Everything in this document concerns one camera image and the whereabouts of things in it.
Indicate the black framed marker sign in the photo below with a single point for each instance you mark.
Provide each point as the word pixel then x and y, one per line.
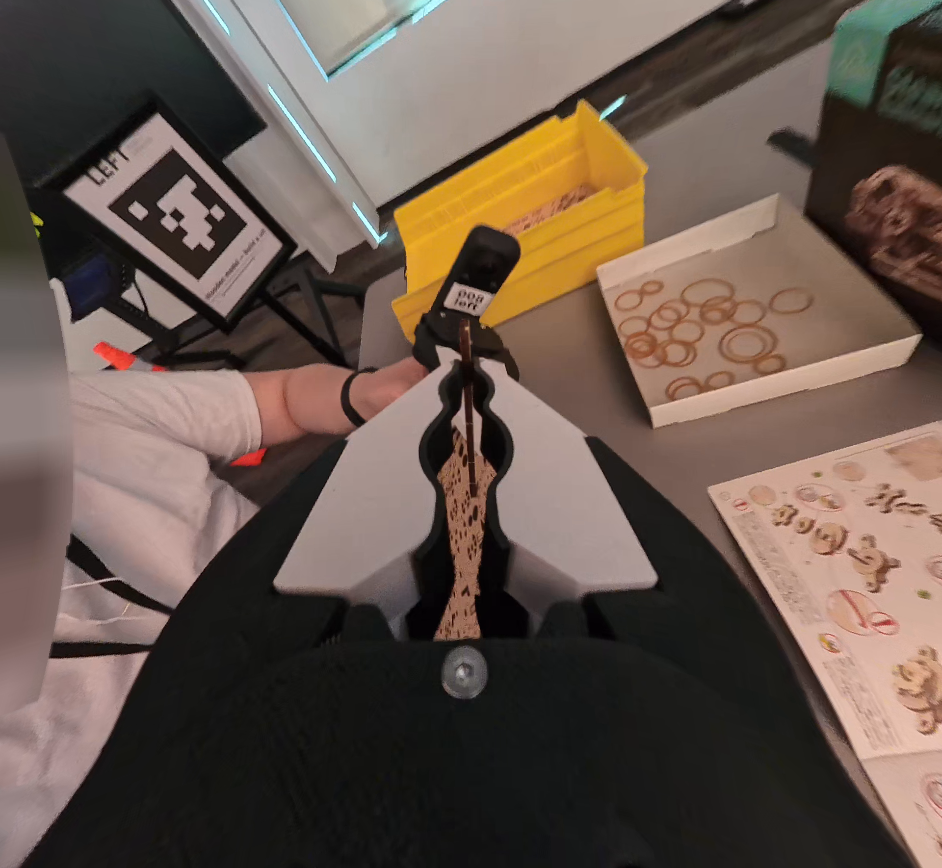
pixel 176 213

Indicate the small black flat object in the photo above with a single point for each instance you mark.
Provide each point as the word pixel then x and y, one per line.
pixel 791 145

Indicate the black wristband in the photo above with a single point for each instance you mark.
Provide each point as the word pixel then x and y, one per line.
pixel 344 397

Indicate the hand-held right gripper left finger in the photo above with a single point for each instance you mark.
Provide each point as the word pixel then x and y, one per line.
pixel 353 515

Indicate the printed instruction sheet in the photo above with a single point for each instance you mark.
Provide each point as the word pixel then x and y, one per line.
pixel 809 552

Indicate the pile of wooden scraps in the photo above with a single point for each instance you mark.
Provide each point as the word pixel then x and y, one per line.
pixel 552 210

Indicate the orange plastic object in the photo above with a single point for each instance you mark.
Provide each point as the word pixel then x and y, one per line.
pixel 249 457
pixel 121 357

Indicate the pile of wooden rings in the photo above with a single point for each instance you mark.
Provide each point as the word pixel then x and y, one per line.
pixel 673 351

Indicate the black model kit box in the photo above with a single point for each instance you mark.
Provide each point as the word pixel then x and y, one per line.
pixel 868 147

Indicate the person's left hand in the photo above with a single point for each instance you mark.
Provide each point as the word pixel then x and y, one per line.
pixel 394 386

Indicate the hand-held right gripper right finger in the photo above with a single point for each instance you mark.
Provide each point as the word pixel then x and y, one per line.
pixel 574 515

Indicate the thin wooden parts sheet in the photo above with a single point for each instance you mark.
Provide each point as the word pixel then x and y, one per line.
pixel 460 574

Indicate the blue box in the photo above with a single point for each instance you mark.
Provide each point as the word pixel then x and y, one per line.
pixel 92 287

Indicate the white cardboard tray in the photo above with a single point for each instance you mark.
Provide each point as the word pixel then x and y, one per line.
pixel 773 386

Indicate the yellow plastic bin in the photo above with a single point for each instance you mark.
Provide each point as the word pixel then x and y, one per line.
pixel 559 257

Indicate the black sign stand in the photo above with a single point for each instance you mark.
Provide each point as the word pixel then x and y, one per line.
pixel 309 329

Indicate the person's white shirt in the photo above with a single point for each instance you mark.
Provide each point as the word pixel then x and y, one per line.
pixel 147 529

